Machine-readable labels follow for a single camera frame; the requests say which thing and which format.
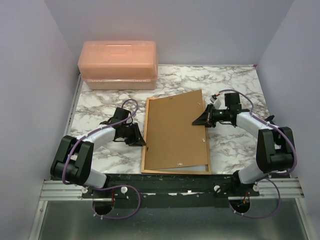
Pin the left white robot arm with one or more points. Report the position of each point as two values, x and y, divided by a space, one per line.
73 159

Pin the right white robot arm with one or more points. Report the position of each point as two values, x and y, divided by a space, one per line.
275 150

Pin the landscape photo print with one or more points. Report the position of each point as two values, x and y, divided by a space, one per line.
195 168

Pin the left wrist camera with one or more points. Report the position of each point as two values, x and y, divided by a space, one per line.
121 116

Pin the orange translucent plastic storage box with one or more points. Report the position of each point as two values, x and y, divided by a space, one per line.
119 64

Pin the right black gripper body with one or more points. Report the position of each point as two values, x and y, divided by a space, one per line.
220 115

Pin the orange wooden picture frame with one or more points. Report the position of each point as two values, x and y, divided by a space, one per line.
175 171

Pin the brown cardboard backing board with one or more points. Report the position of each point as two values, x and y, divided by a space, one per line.
172 140

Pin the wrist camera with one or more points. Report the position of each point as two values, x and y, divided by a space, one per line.
231 101
121 116

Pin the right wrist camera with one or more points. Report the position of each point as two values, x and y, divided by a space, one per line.
231 101

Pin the aluminium extrusion frame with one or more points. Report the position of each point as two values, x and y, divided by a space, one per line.
62 156

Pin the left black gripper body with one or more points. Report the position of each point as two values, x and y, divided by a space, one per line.
128 132

